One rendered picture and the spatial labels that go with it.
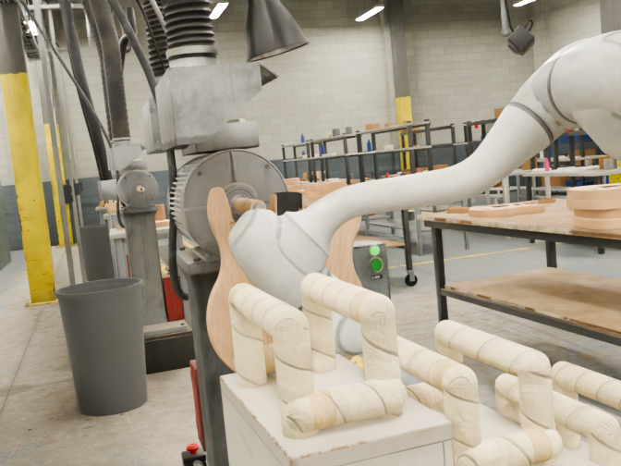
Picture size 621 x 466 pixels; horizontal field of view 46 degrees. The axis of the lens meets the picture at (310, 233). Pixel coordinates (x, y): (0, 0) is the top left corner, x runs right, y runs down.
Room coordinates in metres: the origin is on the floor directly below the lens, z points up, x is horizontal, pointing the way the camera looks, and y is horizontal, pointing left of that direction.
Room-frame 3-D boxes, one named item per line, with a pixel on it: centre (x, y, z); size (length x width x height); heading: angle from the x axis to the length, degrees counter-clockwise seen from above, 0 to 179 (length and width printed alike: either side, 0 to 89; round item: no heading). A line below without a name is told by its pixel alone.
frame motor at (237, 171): (1.87, 0.20, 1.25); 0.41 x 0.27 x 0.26; 16
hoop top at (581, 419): (0.81, -0.25, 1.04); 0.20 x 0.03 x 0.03; 19
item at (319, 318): (0.81, 0.00, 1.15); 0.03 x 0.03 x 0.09
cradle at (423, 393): (0.86, -0.11, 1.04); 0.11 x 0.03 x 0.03; 110
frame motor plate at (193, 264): (1.93, 0.23, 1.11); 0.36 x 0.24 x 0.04; 16
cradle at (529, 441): (0.68, -0.17, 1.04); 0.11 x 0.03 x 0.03; 110
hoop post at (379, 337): (0.65, -0.05, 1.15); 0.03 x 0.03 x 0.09
